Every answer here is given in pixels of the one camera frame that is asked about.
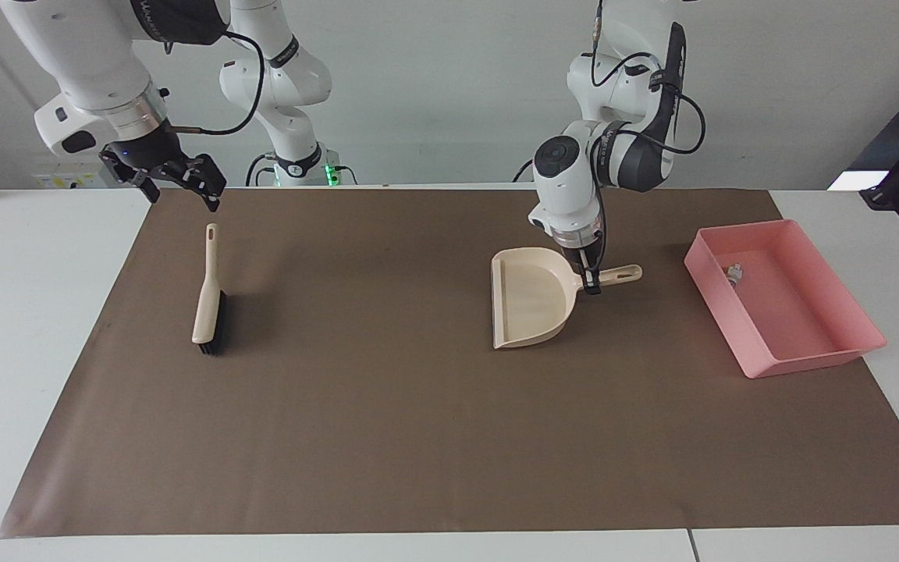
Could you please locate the pink plastic bin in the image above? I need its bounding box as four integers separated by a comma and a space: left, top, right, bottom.
683, 219, 888, 380

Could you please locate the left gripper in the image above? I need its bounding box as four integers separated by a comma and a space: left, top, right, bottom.
562, 240, 602, 273

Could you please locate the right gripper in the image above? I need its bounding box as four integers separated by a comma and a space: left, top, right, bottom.
98, 125, 229, 214

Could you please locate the beige plastic dustpan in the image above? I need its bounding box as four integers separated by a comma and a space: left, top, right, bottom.
490, 247, 644, 350

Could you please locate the beige brush with black bristles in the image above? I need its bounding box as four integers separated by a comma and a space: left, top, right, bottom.
190, 222, 229, 358

